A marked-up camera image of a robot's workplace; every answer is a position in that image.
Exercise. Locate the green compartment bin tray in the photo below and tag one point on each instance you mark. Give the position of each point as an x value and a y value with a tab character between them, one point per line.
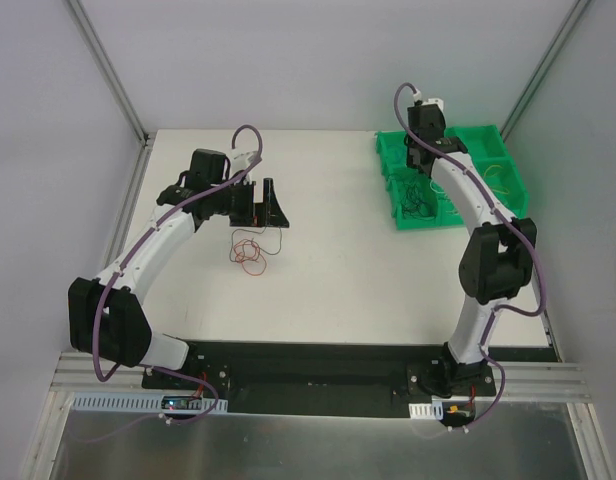
417	203

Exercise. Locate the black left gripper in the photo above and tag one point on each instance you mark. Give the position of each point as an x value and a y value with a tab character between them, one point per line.
254	204

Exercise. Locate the aluminium frame post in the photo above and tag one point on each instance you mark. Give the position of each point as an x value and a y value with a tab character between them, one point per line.
106	68
560	39

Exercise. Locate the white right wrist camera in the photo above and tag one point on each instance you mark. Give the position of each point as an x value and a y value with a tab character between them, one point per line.
420	101

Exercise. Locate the aluminium frame post right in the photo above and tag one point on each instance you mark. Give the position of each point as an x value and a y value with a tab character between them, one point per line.
560	39

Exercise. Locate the left white cable duct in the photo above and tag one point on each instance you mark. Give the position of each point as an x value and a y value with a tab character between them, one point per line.
147	403

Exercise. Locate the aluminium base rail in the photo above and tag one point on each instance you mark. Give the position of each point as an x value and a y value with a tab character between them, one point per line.
551	382

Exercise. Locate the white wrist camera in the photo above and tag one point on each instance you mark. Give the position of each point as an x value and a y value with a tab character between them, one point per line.
420	101
241	159

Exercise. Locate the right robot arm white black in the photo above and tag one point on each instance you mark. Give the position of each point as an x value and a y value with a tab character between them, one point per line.
496	263

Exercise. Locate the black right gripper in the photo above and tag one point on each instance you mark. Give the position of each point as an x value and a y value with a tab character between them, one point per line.
416	158

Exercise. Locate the right white cable duct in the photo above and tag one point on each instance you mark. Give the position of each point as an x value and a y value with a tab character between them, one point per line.
426	411

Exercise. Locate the aluminium frame post left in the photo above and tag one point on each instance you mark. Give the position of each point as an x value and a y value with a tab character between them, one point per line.
106	68

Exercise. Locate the white cable duct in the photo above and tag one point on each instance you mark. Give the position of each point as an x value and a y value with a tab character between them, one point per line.
147	403
426	411

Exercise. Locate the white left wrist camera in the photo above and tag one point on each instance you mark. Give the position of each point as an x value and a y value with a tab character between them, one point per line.
241	159

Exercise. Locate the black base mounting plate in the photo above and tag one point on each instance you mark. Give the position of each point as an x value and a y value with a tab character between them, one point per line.
313	401

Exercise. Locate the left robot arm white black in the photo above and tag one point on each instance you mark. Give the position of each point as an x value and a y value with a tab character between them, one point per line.
106	318

